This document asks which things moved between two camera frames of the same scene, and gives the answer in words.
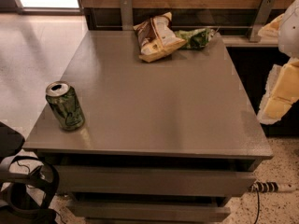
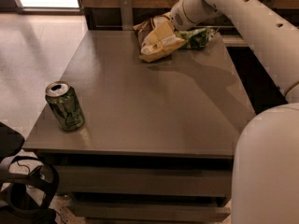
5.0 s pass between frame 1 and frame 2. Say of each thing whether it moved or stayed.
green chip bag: stayed
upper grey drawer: stayed
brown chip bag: stayed
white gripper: moved
